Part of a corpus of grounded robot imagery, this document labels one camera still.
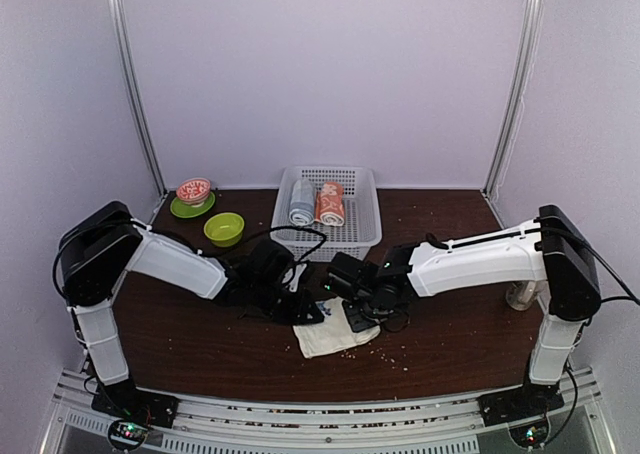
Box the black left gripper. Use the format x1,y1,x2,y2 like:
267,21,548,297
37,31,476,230
250,277,324,324

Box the cream white towel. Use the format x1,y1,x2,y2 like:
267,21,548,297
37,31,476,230
293,298,381,359

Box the white perforated plastic basket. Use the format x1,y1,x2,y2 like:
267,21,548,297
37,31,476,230
271,166,382,263

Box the orange bunny pattern towel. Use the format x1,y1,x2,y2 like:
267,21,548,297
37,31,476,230
315,181,346,227

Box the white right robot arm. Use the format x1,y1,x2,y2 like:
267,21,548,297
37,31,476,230
323,205,639,416

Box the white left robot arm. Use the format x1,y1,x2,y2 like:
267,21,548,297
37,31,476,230
52,201,324,418

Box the rolled light blue towel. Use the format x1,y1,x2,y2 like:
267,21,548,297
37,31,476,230
288,178,316,227

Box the green plastic bowl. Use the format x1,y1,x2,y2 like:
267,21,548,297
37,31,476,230
203,212,245,248

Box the red white patterned bowl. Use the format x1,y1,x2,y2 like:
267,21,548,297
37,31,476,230
176,178,211,206

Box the green plastic plate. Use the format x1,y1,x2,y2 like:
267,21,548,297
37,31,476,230
170,191,216,219

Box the cream patterned cup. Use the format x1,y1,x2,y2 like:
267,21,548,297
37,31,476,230
505,281,546,311

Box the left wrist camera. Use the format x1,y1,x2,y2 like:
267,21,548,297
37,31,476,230
281,262,313,293

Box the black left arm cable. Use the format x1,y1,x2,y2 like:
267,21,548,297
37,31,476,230
194,225,329,265

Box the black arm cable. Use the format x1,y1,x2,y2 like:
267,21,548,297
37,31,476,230
194,225,329,265
537,226,640,305

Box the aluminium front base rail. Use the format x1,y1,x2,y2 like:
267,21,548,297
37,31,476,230
35,368,622,453

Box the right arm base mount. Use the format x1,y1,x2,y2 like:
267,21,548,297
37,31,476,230
477,383,564,450

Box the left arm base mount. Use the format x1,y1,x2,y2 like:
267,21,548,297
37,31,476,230
91,378,179,453

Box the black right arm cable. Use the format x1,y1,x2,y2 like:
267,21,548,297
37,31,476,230
537,226,640,305

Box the right aluminium frame post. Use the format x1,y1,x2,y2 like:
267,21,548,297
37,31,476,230
483,0,543,202

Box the aluminium frame post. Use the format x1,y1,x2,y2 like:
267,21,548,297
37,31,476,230
107,0,168,197
483,0,543,202

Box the left aluminium frame post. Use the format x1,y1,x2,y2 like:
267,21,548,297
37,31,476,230
107,0,168,197

